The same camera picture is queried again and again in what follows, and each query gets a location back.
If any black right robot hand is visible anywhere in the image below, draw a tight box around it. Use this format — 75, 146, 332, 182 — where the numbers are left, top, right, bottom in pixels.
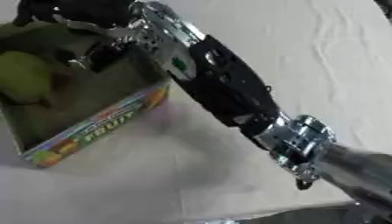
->
12, 0, 138, 73

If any cardboard box with green inside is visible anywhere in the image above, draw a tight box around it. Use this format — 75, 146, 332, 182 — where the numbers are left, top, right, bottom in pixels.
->
0, 20, 173, 170

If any green toy pear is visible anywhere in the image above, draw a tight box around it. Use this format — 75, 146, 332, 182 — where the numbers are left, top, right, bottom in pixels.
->
0, 50, 55, 107

